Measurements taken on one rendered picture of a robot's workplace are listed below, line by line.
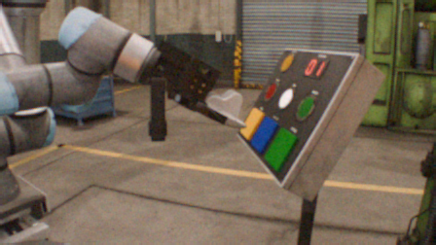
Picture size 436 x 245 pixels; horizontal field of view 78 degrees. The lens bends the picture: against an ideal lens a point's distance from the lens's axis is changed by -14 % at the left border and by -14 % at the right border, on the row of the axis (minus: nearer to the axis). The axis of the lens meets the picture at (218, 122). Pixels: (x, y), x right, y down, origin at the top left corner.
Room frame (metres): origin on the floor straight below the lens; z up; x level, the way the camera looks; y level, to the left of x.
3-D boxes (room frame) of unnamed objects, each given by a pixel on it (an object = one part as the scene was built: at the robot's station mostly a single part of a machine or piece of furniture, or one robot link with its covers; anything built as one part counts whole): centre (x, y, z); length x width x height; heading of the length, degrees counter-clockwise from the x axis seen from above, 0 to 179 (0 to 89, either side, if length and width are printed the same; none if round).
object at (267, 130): (0.67, -0.11, 1.01); 0.07 x 0.05 x 0.07; 11
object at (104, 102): (5.05, 2.48, 0.36); 1.20 x 0.80 x 0.72; 59
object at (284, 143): (0.57, -0.13, 1.01); 0.07 x 0.05 x 0.07; 11
